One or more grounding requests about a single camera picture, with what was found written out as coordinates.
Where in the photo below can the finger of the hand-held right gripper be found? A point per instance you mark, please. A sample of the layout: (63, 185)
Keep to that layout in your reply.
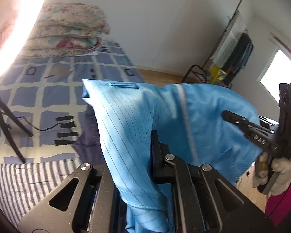
(235, 119)

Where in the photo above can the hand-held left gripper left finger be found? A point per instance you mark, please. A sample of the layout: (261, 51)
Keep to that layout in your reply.
(104, 191)

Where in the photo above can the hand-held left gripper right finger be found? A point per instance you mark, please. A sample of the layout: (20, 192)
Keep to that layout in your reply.
(156, 155)

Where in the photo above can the light blue striped work jacket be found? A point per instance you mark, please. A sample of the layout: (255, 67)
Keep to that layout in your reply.
(135, 116)

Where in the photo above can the clothes rack with hanging clothes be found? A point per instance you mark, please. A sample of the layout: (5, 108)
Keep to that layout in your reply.
(232, 51)

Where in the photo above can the person's right hand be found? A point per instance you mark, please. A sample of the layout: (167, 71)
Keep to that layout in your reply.
(282, 174)

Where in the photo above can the yellow box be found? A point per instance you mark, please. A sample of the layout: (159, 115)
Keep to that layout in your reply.
(217, 74)

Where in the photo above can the bright window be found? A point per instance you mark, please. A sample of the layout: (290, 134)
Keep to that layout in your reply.
(278, 77)

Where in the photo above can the dark blue cloth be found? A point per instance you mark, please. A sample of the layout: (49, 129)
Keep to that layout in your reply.
(89, 138)

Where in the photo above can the black tape strip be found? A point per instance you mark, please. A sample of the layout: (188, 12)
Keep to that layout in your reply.
(64, 118)
(64, 142)
(67, 135)
(68, 125)

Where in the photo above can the blue white striped quilt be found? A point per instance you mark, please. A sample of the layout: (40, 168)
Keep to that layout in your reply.
(26, 187)

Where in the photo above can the blue checked bed sheet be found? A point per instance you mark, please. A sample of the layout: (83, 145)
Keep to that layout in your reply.
(63, 97)

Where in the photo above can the black tripod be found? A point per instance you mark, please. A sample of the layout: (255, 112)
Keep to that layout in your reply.
(4, 119)

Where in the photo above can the folded floral quilt stack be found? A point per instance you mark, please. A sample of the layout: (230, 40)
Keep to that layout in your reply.
(63, 31)

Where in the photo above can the bright lamp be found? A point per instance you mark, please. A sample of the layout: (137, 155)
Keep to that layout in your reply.
(21, 17)

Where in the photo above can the black metal chair frame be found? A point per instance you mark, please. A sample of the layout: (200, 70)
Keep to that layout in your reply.
(194, 74)

